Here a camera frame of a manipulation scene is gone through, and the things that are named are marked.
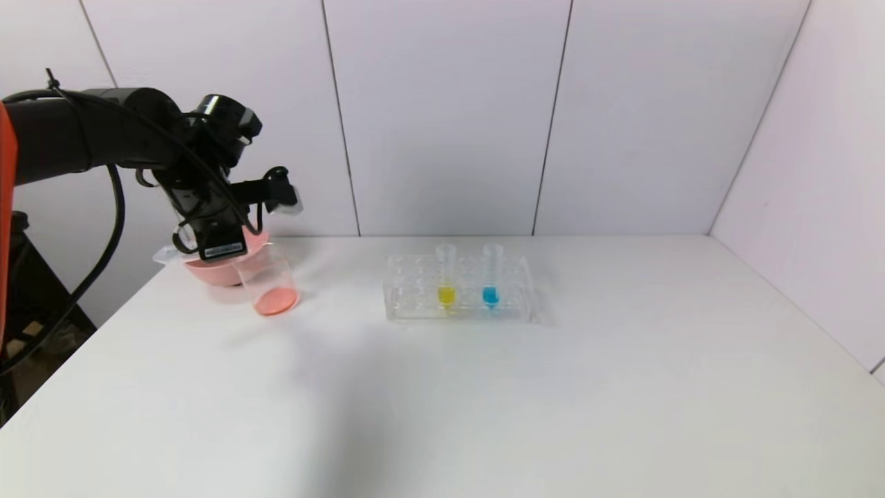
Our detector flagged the test tube with yellow pigment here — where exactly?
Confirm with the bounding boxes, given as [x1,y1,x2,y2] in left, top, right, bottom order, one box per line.
[436,243,457,310]

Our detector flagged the test tube with red pigment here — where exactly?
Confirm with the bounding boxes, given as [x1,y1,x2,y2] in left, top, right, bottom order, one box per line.
[153,243,207,269]

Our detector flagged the test tube with blue pigment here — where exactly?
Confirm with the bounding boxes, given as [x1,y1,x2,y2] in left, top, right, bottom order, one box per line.
[482,243,501,309]

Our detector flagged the clear acrylic test tube rack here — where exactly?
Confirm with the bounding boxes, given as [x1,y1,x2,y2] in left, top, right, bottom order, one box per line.
[384,253,534,323]

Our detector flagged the clear glass beaker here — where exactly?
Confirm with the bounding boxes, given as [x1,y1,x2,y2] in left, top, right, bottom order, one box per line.
[235,242,303,318]

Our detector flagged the pink bowl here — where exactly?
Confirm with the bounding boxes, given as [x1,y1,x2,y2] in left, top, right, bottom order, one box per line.
[181,228,272,287]

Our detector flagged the dark furniture beside table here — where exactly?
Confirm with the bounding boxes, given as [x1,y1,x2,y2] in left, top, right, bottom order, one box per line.
[0,211,97,424]

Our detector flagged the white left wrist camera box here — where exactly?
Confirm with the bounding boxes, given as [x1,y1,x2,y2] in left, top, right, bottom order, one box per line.
[266,181,304,216]

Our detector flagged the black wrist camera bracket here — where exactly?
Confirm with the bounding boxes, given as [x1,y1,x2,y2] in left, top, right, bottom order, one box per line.
[232,167,291,210]

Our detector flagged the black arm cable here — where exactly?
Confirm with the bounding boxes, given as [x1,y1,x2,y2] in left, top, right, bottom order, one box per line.
[0,68,262,378]

